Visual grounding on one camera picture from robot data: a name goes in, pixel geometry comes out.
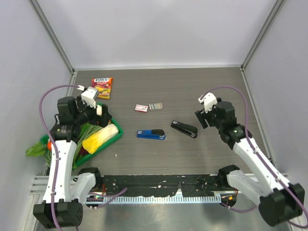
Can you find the red white staple box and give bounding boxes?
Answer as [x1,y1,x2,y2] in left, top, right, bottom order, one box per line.
[135,104,148,113]

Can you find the green plastic tray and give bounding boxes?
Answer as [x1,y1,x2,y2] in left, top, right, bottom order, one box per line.
[39,103,124,168]

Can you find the green leafy vegetable toy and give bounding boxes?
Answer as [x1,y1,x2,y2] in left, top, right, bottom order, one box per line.
[26,142,48,157]

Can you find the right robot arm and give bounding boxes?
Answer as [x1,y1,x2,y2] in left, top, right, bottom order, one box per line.
[195,98,305,227]

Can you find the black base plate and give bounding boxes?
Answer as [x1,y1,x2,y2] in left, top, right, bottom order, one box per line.
[91,174,235,197]

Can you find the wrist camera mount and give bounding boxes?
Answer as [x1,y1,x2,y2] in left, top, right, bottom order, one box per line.
[77,85,99,108]
[198,92,219,113]

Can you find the napa cabbage toy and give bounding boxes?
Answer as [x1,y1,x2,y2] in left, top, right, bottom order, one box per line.
[82,124,119,154]

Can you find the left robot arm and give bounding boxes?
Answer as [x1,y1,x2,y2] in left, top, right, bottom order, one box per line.
[33,96,112,230]

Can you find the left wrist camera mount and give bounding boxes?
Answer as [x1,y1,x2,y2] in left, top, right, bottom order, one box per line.
[77,85,99,108]

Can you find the black stapler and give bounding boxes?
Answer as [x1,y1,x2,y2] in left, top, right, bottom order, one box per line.
[170,120,198,139]

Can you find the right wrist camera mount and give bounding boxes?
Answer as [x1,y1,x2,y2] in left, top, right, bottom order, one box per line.
[198,92,219,113]

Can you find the candy snack bag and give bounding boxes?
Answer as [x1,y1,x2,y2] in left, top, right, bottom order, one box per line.
[91,77,113,99]

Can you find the silver staple strips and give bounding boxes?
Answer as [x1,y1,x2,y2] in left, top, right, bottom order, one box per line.
[149,103,163,110]

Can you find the blue stapler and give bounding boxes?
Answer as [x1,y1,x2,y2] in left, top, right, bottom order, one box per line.
[136,129,166,140]

